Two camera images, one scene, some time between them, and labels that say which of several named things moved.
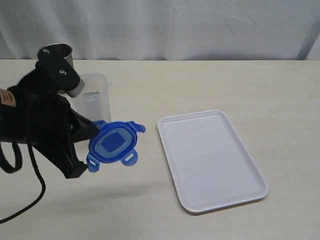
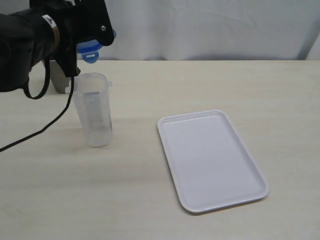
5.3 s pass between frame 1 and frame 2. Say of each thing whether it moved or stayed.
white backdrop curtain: stayed
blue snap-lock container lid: moved
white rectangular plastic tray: stayed
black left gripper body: moved
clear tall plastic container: stayed
